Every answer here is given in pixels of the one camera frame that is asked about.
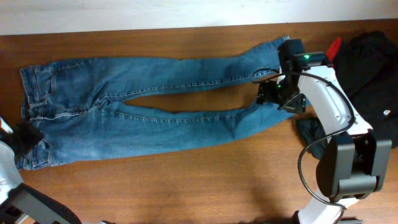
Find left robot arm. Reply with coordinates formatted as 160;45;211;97
1;119;83;224

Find dark grey cloth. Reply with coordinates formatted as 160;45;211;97
295;117;328;160

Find black garment with red trim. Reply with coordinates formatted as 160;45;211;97
326;30;397;149

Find blue denim jeans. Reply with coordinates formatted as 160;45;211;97
16;36;290;170

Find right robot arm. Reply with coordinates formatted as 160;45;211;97
256;39;392;224

